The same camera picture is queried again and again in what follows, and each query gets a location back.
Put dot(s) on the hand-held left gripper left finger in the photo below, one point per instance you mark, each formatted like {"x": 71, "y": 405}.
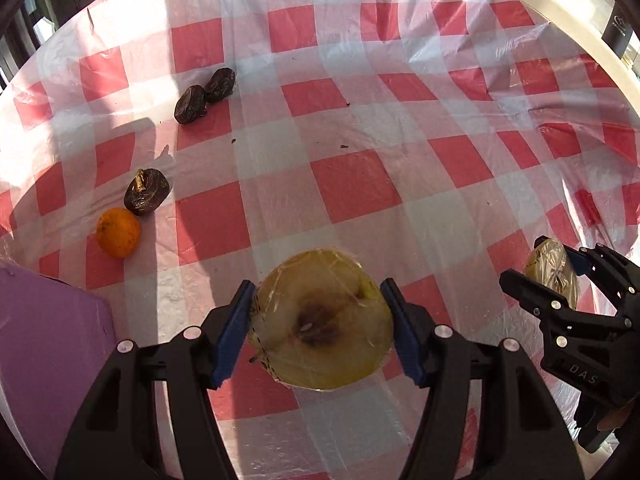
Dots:
{"x": 234, "y": 336}

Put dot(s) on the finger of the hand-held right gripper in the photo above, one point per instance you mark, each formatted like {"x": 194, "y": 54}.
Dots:
{"x": 542, "y": 305}
{"x": 575, "y": 260}

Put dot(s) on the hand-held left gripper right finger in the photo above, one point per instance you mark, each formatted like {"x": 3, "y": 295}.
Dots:
{"x": 406, "y": 336}

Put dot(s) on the plastic-wrapped apple half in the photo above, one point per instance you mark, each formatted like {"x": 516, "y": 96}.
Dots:
{"x": 550, "y": 271}
{"x": 320, "y": 320}

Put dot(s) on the orange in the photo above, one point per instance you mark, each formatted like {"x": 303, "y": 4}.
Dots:
{"x": 118, "y": 233}

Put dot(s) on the dark wrinkled passion fruit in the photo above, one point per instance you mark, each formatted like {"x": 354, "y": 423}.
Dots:
{"x": 190, "y": 104}
{"x": 219, "y": 85}
{"x": 145, "y": 194}

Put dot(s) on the red white checkered tablecloth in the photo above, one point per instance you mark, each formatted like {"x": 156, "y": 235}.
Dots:
{"x": 360, "y": 160}

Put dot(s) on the purple box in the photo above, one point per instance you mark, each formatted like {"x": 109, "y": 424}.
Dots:
{"x": 50, "y": 340}

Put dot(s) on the black device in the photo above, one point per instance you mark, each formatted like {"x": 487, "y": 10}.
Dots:
{"x": 620, "y": 32}

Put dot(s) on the white board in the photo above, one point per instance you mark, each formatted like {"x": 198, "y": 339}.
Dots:
{"x": 560, "y": 5}

